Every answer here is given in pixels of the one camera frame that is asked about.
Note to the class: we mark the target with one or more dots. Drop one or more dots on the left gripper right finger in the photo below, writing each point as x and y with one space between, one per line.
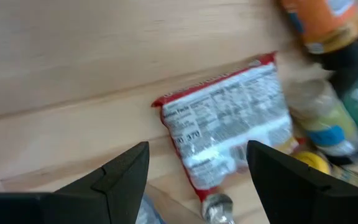
306 202

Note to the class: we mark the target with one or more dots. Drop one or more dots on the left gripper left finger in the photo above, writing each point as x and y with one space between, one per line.
73 205

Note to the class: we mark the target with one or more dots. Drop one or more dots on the black spice can yellow lid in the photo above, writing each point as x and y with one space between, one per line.
314 161

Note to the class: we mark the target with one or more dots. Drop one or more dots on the blue ramen noodle packet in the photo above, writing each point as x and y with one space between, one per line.
149 213

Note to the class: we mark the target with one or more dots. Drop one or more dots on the clear glass spice jar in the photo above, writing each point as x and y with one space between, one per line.
325 124

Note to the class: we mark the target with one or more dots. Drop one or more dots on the red ramen noodle packet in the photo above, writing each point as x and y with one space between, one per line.
225 124

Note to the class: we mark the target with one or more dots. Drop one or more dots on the orange spice bottle yellow cap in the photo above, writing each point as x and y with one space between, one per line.
322 25

